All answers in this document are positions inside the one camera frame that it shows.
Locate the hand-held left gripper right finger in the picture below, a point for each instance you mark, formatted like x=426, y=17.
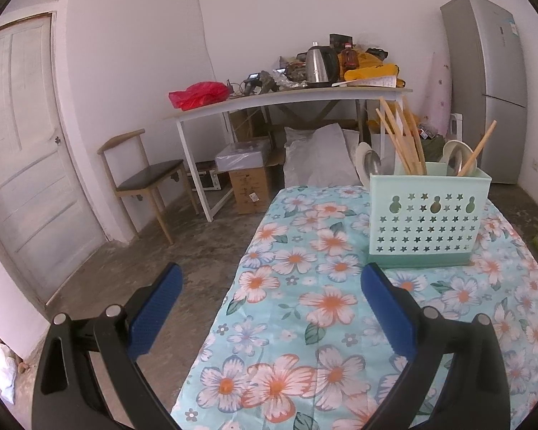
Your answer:
x=388, y=311

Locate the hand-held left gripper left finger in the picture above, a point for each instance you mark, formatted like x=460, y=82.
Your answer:
x=157, y=309

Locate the mint green utensil holder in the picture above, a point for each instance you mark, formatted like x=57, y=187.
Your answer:
x=426, y=228

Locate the metal spoon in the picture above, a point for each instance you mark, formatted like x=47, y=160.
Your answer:
x=456, y=161
x=373, y=163

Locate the bundle of wooden chopsticks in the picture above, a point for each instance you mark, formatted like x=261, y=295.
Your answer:
x=405, y=143

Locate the large white plastic spoon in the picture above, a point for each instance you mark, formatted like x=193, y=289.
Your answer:
x=453, y=148

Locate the long wooden chopstick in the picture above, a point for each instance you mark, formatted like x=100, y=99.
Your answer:
x=477, y=150

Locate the floral blue tablecloth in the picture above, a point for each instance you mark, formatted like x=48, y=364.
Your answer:
x=323, y=300

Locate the wooden chair dark seat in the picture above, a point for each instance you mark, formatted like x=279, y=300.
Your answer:
x=148, y=177

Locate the brown cardboard box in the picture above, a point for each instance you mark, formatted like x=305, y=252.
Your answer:
x=251, y=190

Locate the white plastic bags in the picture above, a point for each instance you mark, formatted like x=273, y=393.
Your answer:
x=4, y=371

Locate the dark green bag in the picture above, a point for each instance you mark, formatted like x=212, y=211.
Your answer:
x=432, y=148

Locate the white sack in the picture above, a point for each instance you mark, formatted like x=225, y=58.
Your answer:
x=316, y=156

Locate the white wrapped box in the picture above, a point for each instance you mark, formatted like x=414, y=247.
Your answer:
x=242, y=154

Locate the white door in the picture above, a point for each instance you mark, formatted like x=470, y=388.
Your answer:
x=27, y=156

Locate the red plastic bag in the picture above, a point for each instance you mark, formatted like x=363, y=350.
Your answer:
x=199, y=95

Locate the pink rolled sheet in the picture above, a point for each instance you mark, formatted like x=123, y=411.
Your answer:
x=437, y=98

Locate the white long desk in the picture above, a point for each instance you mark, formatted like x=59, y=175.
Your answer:
x=269, y=98

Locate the yellow bag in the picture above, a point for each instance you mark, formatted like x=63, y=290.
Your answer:
x=376, y=69

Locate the silver refrigerator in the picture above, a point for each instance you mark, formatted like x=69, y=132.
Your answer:
x=493, y=89

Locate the dark gadget pile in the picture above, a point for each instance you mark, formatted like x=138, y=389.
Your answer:
x=269, y=81

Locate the steel electric kettle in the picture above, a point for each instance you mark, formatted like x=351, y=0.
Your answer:
x=319, y=65

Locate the brown glass bottle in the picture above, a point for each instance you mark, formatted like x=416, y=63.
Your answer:
x=348, y=58

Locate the dark brown box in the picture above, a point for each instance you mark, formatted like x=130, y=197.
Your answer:
x=340, y=40

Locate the white plastic frame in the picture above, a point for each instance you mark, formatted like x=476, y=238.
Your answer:
x=455, y=127

